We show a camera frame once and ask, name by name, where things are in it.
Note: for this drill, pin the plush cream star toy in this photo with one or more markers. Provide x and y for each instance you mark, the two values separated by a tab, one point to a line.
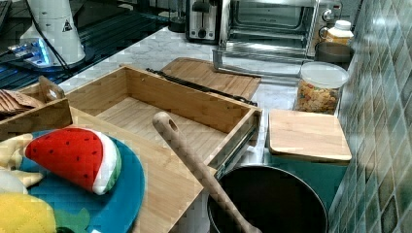
12	179

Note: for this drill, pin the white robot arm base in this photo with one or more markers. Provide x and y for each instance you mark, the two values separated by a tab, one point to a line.
52	40

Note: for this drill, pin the wooden tray with coasters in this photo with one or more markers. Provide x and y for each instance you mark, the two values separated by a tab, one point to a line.
54	113

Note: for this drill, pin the bamboo cutting board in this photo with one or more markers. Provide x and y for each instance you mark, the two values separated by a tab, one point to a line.
202	72

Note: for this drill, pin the bamboo drawer cabinet top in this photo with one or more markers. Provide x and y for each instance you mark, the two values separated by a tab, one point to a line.
174	201

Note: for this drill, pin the teal canister with bamboo lid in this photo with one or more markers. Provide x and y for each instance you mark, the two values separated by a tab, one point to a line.
315	139

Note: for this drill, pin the dark round bowl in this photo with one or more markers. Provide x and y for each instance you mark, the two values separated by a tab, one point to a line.
333	52

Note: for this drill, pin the silver pop-up toaster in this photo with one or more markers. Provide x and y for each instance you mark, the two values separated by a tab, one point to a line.
203	21

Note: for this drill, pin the black frying pan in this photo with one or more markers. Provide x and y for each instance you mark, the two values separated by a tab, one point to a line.
274	200

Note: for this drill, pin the white-lidded yellow jar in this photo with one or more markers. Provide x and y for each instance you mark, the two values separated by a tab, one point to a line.
340	33

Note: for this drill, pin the plush watermelon slice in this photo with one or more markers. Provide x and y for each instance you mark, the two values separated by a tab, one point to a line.
84	157

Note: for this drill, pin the bamboo drawer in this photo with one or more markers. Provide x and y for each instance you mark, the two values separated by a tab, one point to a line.
218	128

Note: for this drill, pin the clear jar of pasta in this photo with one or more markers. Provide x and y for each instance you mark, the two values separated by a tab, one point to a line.
318	89

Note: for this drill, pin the plush yellow lemon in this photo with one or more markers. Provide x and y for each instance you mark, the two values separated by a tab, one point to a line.
23	213

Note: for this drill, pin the silver toaster oven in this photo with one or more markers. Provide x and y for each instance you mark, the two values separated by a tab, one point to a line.
284	31

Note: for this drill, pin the blue round plate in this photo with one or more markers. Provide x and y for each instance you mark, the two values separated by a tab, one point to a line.
113	212

